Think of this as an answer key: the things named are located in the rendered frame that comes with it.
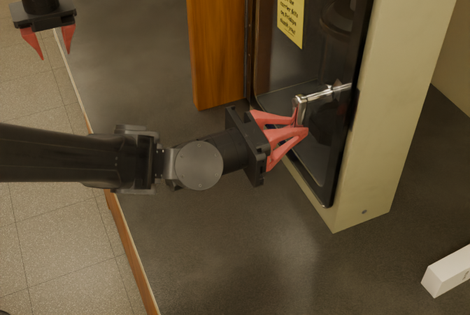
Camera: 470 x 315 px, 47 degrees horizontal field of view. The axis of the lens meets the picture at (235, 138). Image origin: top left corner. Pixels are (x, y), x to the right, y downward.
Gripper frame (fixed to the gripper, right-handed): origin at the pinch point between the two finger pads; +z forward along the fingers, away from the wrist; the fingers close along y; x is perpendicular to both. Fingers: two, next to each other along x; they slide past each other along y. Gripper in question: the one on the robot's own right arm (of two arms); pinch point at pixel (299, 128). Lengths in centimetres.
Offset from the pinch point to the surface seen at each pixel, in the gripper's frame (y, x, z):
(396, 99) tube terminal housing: -5.1, -6.1, 10.9
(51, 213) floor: 93, 121, -45
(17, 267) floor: 73, 119, -60
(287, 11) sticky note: 13.1, -9.9, 3.9
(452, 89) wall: 15, 22, 48
